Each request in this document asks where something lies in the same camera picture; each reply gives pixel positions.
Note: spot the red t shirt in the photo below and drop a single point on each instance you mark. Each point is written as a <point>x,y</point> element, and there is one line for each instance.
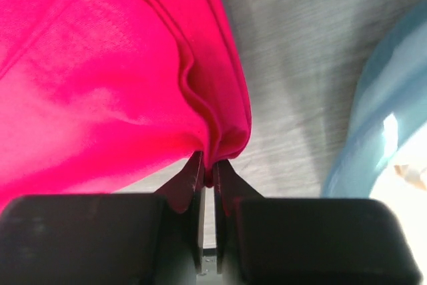
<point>98,94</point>

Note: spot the crumpled white t shirt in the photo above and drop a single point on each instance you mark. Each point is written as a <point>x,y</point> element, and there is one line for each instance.
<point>402,187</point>

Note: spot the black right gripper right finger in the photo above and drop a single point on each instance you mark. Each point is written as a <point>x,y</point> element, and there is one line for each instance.
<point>305,240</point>

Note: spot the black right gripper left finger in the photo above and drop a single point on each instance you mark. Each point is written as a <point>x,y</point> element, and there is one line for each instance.
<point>148,238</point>

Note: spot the blue plastic basket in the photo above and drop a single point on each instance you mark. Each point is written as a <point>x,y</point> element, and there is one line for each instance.
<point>389,106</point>

